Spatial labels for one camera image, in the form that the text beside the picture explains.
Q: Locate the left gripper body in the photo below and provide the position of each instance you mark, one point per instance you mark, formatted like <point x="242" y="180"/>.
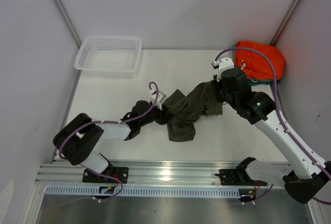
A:
<point x="155" y="115"/>

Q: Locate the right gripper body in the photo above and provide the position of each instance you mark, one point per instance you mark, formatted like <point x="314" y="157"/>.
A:
<point x="222" y="95"/>

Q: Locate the teal folded shorts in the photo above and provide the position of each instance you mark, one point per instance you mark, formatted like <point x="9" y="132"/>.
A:
<point x="254" y="82"/>

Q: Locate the orange folded shorts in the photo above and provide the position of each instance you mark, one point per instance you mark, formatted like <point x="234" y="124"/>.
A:
<point x="255" y="66"/>

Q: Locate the white plastic basket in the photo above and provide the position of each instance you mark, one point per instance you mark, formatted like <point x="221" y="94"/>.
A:
<point x="110" y="56"/>

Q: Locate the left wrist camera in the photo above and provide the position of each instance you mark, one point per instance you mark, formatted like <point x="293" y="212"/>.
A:
<point x="157" y="98"/>

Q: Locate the olive green shorts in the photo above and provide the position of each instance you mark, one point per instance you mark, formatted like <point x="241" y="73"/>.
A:
<point x="185" y="110"/>

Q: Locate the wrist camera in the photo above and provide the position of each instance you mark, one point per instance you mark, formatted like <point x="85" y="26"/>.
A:
<point x="222" y="64"/>
<point x="157" y="98"/>

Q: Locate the white slotted cable duct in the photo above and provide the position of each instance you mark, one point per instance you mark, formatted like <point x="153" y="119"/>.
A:
<point x="135" y="191"/>

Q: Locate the aluminium frame rail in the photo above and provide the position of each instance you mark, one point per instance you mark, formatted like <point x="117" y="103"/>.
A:
<point x="142" y="173"/>

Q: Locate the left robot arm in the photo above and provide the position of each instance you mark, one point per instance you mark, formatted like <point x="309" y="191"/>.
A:
<point x="76" y="142"/>

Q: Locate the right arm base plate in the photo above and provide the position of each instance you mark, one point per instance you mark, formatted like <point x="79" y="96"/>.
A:
<point x="229" y="177"/>

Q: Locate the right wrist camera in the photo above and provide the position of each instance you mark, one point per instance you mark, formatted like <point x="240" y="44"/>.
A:
<point x="222" y="64"/>

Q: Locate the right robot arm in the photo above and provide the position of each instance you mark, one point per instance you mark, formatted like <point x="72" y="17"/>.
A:
<point x="306" y="173"/>

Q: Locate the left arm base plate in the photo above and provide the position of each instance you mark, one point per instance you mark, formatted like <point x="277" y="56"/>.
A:
<point x="120" y="173"/>

